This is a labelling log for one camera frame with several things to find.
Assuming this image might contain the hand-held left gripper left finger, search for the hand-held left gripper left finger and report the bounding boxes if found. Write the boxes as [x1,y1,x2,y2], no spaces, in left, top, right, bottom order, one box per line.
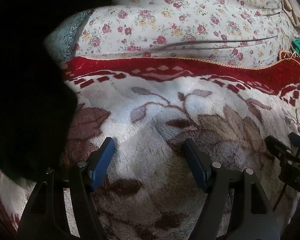
[16,137,115,240]

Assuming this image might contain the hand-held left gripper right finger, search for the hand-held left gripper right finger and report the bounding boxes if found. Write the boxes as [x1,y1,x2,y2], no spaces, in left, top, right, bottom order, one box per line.
[183,138,282,240]

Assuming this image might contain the black pants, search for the black pants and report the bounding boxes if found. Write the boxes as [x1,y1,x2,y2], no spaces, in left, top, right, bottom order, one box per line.
[0,0,115,182]

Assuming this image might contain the white red printed fleece blanket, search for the white red printed fleece blanket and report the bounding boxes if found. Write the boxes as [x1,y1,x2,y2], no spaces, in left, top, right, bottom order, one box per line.
[0,56,300,240]

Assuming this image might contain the grey-blue fleece blanket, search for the grey-blue fleece blanket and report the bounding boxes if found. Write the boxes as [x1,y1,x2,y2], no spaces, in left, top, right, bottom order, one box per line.
[44,9,93,68]

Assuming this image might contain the floral pillow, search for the floral pillow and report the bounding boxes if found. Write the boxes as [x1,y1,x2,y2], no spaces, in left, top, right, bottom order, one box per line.
[72,0,300,70]

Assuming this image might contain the black cable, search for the black cable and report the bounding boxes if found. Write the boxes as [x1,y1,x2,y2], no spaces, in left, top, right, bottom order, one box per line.
[272,130,300,212]

